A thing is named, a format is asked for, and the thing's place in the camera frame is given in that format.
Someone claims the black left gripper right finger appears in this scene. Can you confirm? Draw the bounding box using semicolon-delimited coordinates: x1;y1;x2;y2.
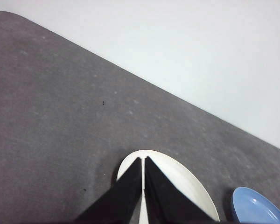
144;156;216;223

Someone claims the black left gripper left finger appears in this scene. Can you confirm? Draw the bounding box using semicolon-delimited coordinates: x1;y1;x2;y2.
75;157;143;223

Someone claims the white round plate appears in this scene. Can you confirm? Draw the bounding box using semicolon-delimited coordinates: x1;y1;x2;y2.
116;149;220;223

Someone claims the blue round plate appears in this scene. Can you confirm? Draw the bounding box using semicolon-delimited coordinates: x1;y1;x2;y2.
231;186;280;224

